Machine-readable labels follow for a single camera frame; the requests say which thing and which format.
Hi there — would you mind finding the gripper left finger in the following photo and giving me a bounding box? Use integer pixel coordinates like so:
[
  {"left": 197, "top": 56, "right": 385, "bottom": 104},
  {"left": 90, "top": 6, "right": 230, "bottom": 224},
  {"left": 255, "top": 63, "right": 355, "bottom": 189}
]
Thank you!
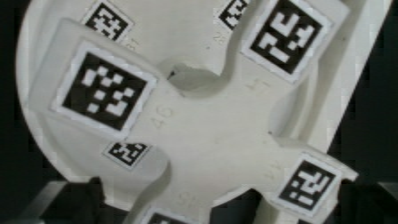
[{"left": 0, "top": 176, "right": 109, "bottom": 224}]

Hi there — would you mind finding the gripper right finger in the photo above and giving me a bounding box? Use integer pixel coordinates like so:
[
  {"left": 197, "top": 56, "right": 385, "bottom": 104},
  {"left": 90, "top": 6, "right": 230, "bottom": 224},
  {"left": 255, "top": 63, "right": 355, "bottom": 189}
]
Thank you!
[{"left": 321, "top": 182, "right": 398, "bottom": 224}]

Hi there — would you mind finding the white cylindrical table leg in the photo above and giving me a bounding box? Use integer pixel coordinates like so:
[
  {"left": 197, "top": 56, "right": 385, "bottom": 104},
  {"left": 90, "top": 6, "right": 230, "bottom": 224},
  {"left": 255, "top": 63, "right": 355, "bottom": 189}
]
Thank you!
[{"left": 168, "top": 63, "right": 218, "bottom": 91}]

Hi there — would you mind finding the white round table top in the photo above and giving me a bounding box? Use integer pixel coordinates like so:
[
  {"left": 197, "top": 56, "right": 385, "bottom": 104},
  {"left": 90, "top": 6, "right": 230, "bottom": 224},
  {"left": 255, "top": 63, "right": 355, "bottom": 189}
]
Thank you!
[{"left": 14, "top": 0, "right": 396, "bottom": 224}]

